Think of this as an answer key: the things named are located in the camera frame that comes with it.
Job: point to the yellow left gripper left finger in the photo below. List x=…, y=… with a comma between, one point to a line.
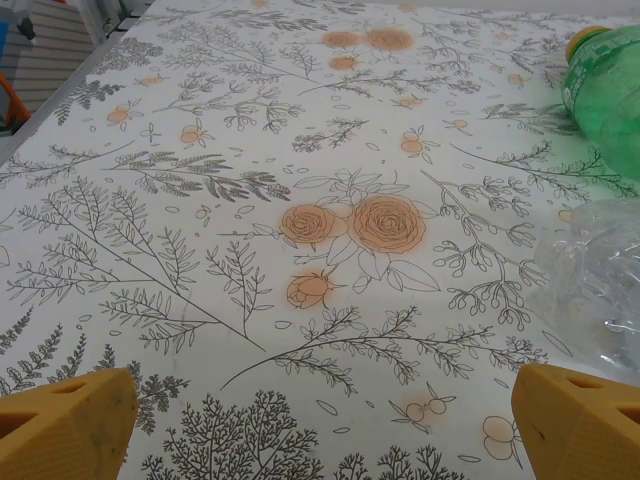
x=60, y=430

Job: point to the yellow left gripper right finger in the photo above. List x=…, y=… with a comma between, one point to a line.
x=580, y=430

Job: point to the crumpled clear plastic bottle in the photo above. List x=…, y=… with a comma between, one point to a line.
x=590, y=280

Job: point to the green plastic bottle yellow cap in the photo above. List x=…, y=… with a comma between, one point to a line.
x=600, y=100

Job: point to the floral tablecloth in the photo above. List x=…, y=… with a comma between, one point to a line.
x=300, y=150

